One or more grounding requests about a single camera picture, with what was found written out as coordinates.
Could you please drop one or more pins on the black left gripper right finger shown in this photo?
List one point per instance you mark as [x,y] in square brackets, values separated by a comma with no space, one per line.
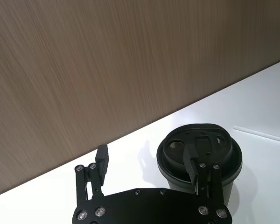
[191,165]

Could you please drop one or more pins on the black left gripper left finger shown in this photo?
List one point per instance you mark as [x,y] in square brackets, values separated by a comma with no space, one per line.
[102,161]

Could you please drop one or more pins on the black plastic cup lid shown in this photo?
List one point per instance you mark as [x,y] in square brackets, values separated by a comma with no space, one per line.
[175,152]

